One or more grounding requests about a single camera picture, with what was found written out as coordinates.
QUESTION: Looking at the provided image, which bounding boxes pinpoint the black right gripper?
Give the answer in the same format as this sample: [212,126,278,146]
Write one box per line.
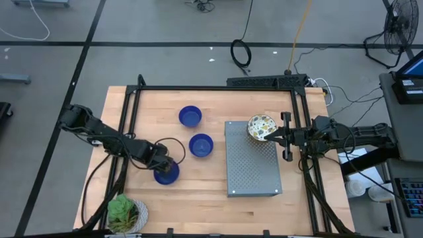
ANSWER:
[264,111,317,163]

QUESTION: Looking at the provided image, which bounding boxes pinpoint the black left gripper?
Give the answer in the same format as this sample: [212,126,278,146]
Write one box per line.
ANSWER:
[149,148,175,175]

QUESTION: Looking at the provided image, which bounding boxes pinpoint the blue mini bowl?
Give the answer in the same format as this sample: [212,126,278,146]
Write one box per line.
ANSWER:
[153,161,181,186]
[178,105,203,128]
[188,133,215,158]

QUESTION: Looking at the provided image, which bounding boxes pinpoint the yellow pear pattern mini bowl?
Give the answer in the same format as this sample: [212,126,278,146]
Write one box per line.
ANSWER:
[247,114,278,142]

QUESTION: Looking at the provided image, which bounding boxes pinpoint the grey perforated metal shelf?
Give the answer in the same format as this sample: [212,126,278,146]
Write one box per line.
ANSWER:
[224,120,284,198]

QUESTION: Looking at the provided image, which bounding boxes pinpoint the white dotted plant pot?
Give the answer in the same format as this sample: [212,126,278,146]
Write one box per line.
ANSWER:
[108,198,149,235]

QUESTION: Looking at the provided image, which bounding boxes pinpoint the green succulent plant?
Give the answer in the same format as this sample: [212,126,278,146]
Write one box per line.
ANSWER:
[106,193,139,234]

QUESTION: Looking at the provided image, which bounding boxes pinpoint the white paper sheet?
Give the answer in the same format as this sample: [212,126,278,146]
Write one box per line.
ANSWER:
[338,147,384,186]

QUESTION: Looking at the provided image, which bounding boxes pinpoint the grey desk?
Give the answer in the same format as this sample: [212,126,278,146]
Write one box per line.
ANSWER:
[378,71,423,238]

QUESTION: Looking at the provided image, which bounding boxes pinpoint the black box on desk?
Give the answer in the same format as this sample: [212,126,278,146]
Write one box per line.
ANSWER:
[391,77,423,105]

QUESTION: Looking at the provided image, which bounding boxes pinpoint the black keyboard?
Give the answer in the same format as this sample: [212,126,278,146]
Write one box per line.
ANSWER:
[394,177,423,219]

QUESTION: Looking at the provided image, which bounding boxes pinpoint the monitor with blue screen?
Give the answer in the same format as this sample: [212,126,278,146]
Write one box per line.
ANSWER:
[395,49,423,79]

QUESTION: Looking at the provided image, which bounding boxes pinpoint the black floor fan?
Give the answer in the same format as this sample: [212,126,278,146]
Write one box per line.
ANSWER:
[363,0,420,69]

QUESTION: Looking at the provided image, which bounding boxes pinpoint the grey furniture foot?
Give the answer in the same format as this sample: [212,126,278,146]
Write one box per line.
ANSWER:
[0,73,32,85]

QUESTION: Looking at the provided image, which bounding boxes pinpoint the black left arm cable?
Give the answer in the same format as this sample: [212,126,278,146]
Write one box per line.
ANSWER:
[153,136,187,166]

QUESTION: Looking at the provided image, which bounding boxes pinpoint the black aluminium table frame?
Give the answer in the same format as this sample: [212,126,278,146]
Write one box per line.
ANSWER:
[79,73,356,238]

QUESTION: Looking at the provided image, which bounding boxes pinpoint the black coiled floor cable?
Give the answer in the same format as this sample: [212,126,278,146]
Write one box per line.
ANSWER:
[230,0,254,74]

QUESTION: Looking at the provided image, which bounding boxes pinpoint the yellow floor cable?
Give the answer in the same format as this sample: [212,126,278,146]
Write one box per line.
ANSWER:
[286,0,313,74]

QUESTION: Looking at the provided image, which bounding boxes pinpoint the white floor cable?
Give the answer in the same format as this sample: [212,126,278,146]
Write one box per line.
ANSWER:
[0,0,51,42]

